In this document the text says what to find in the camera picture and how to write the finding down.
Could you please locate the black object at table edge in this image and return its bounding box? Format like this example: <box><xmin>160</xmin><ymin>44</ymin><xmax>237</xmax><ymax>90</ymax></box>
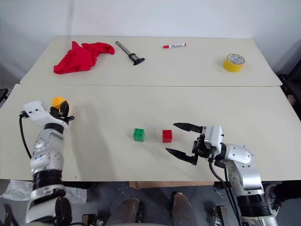
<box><xmin>0</xmin><ymin>88</ymin><xmax>9</xmax><ymax>108</ymax></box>

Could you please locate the black digital caliper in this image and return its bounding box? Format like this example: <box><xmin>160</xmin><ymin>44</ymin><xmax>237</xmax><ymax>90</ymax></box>
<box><xmin>115</xmin><ymin>41</ymin><xmax>147</xmax><ymax>66</ymax></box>

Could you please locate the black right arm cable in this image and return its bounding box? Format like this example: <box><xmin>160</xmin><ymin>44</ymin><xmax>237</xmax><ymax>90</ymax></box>
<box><xmin>208</xmin><ymin>158</ymin><xmax>243</xmax><ymax>226</ymax></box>

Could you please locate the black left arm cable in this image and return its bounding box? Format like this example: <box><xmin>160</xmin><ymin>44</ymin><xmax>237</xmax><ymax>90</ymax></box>
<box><xmin>18</xmin><ymin>110</ymin><xmax>32</xmax><ymax>159</ymax></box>

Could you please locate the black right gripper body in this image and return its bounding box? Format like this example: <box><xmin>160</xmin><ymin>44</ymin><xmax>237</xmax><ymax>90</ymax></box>
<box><xmin>191</xmin><ymin>133</ymin><xmax>215</xmax><ymax>160</ymax></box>

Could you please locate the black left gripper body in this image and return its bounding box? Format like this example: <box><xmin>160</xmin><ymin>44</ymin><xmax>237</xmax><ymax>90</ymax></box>
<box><xmin>49</xmin><ymin>105</ymin><xmax>75</xmax><ymax>125</ymax></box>

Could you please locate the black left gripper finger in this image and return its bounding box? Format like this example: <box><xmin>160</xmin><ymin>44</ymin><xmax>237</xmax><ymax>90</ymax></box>
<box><xmin>60</xmin><ymin>101</ymin><xmax>71</xmax><ymax>116</ymax></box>

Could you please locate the green toy brick cube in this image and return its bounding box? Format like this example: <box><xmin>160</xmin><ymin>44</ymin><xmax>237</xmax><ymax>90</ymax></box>
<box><xmin>133</xmin><ymin>128</ymin><xmax>146</xmax><ymax>142</ymax></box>

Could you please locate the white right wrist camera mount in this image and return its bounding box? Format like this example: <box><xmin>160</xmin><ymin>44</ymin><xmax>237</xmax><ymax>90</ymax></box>
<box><xmin>201</xmin><ymin>125</ymin><xmax>224</xmax><ymax>154</ymax></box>

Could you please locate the black and white sneaker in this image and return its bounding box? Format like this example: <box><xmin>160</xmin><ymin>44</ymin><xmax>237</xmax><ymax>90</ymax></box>
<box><xmin>264</xmin><ymin>183</ymin><xmax>283</xmax><ymax>215</ymax></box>

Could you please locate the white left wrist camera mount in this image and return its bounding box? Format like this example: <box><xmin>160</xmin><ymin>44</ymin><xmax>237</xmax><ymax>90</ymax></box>
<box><xmin>22</xmin><ymin>100</ymin><xmax>69</xmax><ymax>129</ymax></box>

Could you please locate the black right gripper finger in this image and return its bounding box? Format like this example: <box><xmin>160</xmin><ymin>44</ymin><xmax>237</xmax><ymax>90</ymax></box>
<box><xmin>173</xmin><ymin>122</ymin><xmax>204</xmax><ymax>134</ymax></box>
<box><xmin>165</xmin><ymin>147</ymin><xmax>198</xmax><ymax>166</ymax></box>

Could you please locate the black chair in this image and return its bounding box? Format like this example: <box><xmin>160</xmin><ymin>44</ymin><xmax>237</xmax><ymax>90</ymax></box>
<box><xmin>278</xmin><ymin>63</ymin><xmax>301</xmax><ymax>107</ymax></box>

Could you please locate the yellow tape roll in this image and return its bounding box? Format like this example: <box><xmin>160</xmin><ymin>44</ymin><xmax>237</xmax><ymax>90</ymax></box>
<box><xmin>222</xmin><ymin>53</ymin><xmax>246</xmax><ymax>73</ymax></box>

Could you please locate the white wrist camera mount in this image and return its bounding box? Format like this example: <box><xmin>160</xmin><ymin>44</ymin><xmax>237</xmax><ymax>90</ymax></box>
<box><xmin>201</xmin><ymin>125</ymin><xmax>224</xmax><ymax>154</ymax></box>
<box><xmin>22</xmin><ymin>100</ymin><xmax>69</xmax><ymax>129</ymax></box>

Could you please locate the red cloth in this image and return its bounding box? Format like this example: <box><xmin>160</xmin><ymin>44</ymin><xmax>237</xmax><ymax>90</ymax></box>
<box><xmin>53</xmin><ymin>41</ymin><xmax>116</xmax><ymax>75</ymax></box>

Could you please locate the yellow toy brick cube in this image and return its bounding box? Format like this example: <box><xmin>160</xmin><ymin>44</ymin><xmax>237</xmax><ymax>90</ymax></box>
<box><xmin>51</xmin><ymin>97</ymin><xmax>71</xmax><ymax>111</ymax></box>

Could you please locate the clear plastic bag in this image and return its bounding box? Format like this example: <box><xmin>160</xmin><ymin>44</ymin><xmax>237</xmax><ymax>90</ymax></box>
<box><xmin>0</xmin><ymin>179</ymin><xmax>88</xmax><ymax>204</ymax></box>

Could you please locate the red toy brick cube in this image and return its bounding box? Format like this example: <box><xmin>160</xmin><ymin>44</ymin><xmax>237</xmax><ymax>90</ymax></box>
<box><xmin>162</xmin><ymin>129</ymin><xmax>173</xmax><ymax>144</ymax></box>

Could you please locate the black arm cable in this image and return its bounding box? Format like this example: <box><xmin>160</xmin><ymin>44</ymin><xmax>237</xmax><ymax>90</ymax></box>
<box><xmin>18</xmin><ymin>110</ymin><xmax>32</xmax><ymax>159</ymax></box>
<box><xmin>208</xmin><ymin>158</ymin><xmax>243</xmax><ymax>226</ymax></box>

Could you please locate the red whiteboard marker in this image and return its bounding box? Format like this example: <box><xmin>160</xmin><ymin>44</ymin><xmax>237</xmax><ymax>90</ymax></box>
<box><xmin>162</xmin><ymin>42</ymin><xmax>187</xmax><ymax>49</ymax></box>

